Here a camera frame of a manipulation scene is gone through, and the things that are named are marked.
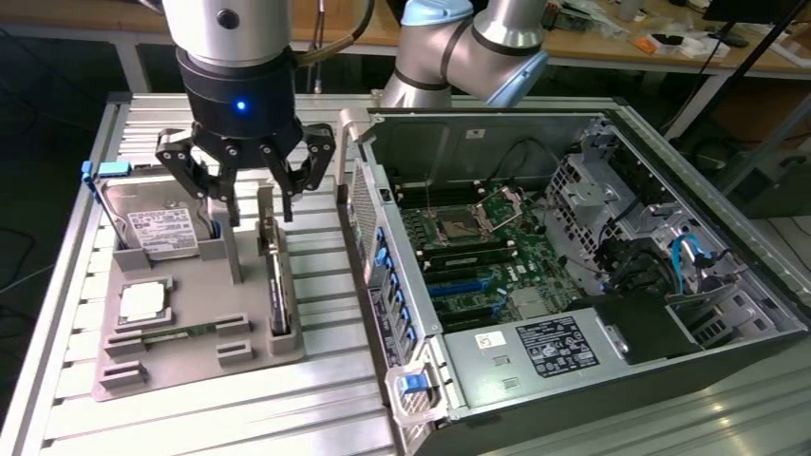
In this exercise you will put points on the silver hard disk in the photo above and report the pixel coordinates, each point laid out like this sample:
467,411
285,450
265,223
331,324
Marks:
159,204

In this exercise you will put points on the metal socket cover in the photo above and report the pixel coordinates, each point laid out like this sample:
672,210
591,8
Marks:
503,204

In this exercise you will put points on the black slanted pole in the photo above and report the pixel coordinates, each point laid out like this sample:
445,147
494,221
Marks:
752,52

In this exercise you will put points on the installed RAM stick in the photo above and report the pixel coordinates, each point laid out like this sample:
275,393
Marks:
466,262

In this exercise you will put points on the CPU socket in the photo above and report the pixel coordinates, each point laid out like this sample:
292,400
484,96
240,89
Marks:
459,223

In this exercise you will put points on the silver CPU chip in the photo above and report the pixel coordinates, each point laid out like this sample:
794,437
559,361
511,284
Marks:
144,304

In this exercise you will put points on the blue PCIe expansion slot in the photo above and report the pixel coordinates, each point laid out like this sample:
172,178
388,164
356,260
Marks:
463,286

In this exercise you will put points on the grey plastic parts rack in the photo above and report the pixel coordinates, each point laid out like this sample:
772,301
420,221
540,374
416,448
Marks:
189,351

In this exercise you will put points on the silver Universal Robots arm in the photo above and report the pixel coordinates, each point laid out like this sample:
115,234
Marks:
196,38

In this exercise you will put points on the grey power supply unit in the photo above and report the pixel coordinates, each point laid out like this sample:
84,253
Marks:
500,380

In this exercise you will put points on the blue case release latch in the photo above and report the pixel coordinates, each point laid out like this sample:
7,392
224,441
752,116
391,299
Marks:
412,384

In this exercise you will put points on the wooden desk white frame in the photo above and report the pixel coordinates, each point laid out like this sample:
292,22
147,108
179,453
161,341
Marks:
634,50

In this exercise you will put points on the green RAM stick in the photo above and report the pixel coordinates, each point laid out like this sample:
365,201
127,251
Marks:
180,331

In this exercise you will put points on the blue slot retainer clip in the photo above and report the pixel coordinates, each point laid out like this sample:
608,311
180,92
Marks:
399,299
391,280
407,318
380,237
383,260
413,338

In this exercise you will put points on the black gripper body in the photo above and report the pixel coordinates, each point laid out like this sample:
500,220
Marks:
221,104

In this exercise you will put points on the black monitor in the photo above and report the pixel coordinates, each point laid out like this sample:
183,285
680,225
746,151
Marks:
728,9

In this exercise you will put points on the metal disk bay cage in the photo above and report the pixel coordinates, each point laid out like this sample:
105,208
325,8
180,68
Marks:
583,190

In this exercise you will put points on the open black PC case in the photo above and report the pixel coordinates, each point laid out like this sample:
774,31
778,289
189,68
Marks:
412,138

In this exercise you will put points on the green motherboard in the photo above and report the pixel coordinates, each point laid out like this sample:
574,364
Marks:
544,271

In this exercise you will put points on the blue disk caddy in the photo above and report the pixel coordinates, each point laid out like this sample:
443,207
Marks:
113,168

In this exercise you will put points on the black box under desk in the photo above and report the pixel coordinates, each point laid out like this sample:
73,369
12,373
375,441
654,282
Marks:
772,190

